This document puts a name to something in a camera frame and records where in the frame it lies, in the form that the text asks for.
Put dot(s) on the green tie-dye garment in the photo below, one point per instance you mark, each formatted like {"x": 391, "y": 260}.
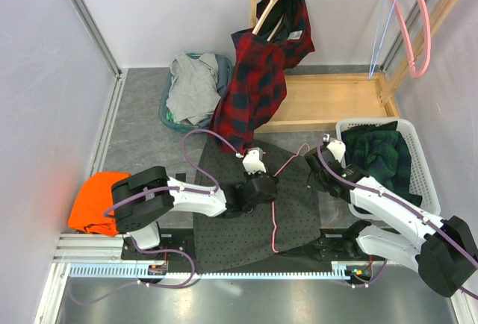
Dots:
{"x": 170, "y": 117}

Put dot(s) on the teal plastic basin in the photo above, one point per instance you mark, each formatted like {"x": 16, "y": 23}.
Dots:
{"x": 163, "y": 109}

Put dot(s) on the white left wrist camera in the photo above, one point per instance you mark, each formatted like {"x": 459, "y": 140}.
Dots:
{"x": 252, "y": 161}

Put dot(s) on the aluminium corner profile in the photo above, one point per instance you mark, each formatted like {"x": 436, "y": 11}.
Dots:
{"x": 94, "y": 31}

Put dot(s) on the red navy plaid skirt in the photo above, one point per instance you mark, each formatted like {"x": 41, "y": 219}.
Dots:
{"x": 258, "y": 85}

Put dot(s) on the grey t-shirt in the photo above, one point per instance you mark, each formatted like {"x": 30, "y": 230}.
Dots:
{"x": 193, "y": 94}

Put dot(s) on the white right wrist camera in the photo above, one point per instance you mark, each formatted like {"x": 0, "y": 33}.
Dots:
{"x": 336, "y": 147}

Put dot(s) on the white plastic laundry basket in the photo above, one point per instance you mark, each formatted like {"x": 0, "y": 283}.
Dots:
{"x": 421, "y": 180}

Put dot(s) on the orange garment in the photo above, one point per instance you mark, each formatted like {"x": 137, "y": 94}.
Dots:
{"x": 93, "y": 199}

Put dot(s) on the wooden clothes rack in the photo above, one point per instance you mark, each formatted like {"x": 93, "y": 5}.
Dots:
{"x": 318, "y": 102}

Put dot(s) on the light blue cable duct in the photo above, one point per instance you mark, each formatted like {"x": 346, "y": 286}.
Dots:
{"x": 146, "y": 271}

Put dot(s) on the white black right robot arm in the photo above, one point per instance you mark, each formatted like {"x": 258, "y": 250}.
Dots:
{"x": 441, "y": 251}

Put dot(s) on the green plaid garment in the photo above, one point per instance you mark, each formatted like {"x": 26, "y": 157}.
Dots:
{"x": 381, "y": 151}

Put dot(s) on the black dotted garment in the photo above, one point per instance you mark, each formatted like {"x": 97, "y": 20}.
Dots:
{"x": 292, "y": 220}

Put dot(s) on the blue wire hanger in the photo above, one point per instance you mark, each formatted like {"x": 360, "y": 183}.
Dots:
{"x": 381, "y": 59}

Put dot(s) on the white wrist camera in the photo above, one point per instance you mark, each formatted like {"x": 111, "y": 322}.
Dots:
{"x": 336, "y": 147}
{"x": 252, "y": 161}

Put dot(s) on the beige wooden hanger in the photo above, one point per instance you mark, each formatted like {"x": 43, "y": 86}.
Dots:
{"x": 270, "y": 6}

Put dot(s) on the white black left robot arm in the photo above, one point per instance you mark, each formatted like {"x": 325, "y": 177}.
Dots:
{"x": 141, "y": 199}

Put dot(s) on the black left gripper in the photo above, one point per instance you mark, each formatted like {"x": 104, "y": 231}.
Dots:
{"x": 249, "y": 177}

